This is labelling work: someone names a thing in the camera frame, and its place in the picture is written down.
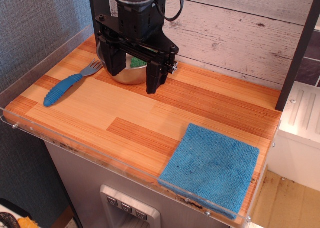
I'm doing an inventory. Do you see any blue microfiber towel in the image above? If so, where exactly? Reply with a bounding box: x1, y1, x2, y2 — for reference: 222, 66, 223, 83
158, 123, 260, 220

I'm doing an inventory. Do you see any clear acrylic table guard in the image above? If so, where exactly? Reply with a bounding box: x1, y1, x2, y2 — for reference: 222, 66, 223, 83
2, 37, 281, 228

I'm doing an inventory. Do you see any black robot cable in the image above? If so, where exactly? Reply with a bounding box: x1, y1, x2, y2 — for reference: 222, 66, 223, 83
152, 0, 185, 21

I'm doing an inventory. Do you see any silver toy fridge cabinet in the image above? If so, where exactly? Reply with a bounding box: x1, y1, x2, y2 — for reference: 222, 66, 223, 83
45, 142, 227, 228

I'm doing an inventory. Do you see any black and yellow object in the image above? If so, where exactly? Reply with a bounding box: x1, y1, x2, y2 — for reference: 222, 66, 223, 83
0, 198, 39, 228

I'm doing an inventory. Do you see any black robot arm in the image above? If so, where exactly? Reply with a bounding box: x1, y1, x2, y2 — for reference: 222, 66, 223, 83
95, 0, 179, 94

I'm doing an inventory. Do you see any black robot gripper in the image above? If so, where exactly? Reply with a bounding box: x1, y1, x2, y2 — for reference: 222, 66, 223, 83
96, 1, 179, 95

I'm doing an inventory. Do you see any green toy broccoli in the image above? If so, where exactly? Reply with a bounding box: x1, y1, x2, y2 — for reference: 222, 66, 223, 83
130, 57, 147, 69

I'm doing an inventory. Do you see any black vertical frame post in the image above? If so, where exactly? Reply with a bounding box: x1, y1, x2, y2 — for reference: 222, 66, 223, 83
275, 0, 320, 112

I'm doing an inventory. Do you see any silver metal bowl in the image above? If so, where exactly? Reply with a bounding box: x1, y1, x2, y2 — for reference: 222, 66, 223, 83
96, 42, 147, 85

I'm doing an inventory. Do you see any blue handled spork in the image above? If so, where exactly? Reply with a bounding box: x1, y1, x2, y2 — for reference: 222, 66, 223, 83
43, 59, 103, 107

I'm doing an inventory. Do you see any white toy sink unit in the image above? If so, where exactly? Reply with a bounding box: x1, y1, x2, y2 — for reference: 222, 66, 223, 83
267, 82, 320, 191

